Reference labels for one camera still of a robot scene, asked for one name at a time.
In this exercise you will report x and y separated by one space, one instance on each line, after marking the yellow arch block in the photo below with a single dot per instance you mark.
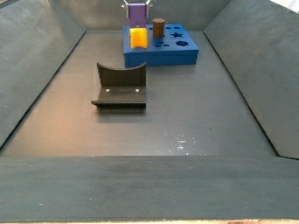
137 37

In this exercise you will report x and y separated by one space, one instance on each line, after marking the purple double-square slotted block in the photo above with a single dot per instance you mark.
136 15

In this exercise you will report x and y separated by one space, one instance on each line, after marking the blue shape-sorting board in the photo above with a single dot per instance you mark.
175 49

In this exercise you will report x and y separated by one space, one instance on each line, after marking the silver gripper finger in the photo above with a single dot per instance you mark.
124 5
148 6

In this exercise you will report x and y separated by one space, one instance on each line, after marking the brown cylinder peg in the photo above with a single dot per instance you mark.
157 23

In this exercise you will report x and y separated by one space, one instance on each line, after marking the black curved holder stand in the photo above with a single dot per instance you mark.
121 86

